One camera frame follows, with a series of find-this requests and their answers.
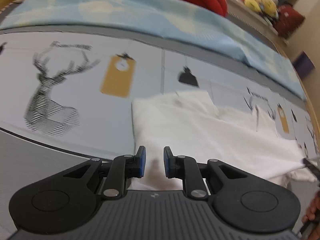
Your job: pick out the white t-shirt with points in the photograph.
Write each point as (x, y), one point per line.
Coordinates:
(190, 124)

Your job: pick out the yellow plush toys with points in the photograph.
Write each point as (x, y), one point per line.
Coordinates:
(265, 8)

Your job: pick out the grey printed bed sheet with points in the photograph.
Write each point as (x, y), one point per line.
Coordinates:
(69, 89)

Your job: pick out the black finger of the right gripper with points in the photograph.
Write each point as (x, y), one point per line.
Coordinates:
(312, 168)

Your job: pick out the purple box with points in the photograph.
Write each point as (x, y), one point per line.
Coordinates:
(303, 65)

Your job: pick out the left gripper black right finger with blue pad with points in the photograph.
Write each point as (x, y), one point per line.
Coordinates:
(241, 200)

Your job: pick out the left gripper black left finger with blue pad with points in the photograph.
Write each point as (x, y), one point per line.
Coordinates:
(69, 199)

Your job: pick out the person's right hand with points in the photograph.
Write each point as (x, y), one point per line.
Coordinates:
(312, 209)

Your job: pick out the light blue patterned pillowcase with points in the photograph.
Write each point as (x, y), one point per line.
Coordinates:
(170, 19)

